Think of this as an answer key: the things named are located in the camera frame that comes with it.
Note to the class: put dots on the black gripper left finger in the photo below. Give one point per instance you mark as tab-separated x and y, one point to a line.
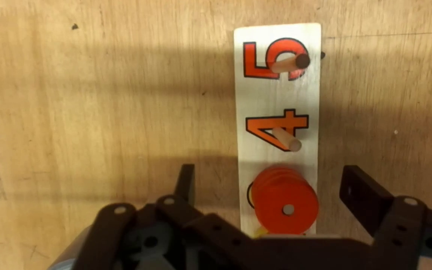
187	182

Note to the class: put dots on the white numbered peg board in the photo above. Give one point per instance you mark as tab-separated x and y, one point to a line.
256	100

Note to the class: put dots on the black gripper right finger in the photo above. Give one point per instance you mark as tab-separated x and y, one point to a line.
364	196

